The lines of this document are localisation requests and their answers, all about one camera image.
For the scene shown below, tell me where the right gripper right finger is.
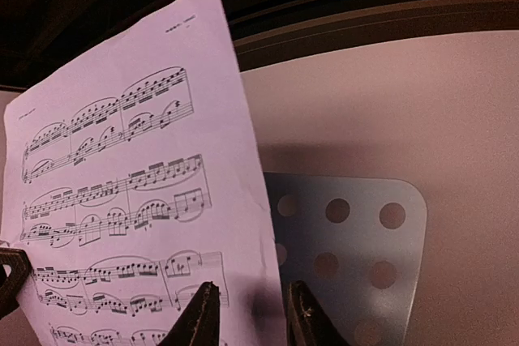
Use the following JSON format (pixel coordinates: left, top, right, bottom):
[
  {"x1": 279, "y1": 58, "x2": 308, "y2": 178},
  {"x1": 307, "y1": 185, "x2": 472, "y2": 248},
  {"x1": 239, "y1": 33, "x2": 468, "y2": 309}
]
[{"x1": 286, "y1": 280, "x2": 349, "y2": 346}]

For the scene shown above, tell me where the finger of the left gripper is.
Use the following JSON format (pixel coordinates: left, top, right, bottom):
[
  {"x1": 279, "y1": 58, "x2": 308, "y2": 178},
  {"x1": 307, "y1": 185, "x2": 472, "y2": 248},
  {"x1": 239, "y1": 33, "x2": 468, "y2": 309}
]
[{"x1": 0, "y1": 247, "x2": 32, "y2": 318}]

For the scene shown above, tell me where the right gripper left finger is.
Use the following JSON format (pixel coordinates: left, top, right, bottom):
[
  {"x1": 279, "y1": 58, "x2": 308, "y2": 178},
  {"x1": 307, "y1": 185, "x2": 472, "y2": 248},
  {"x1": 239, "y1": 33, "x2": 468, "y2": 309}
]
[{"x1": 158, "y1": 282, "x2": 220, "y2": 346}]

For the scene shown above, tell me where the purple sheet music page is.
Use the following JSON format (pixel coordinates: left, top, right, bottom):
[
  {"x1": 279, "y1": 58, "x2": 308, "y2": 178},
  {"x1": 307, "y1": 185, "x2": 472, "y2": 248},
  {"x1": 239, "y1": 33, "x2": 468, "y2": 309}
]
[{"x1": 1, "y1": 0, "x2": 286, "y2": 345}]

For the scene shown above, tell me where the grey folding music stand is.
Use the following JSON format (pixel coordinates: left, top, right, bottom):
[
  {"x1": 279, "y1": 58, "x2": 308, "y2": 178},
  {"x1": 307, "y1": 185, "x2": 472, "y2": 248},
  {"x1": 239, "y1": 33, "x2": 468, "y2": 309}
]
[{"x1": 264, "y1": 173, "x2": 427, "y2": 345}]

